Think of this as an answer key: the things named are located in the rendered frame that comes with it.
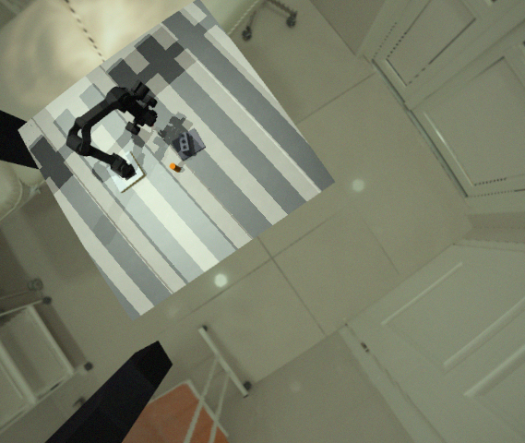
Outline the orange cylinder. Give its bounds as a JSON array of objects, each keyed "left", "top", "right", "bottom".
[{"left": 170, "top": 162, "right": 181, "bottom": 173}]

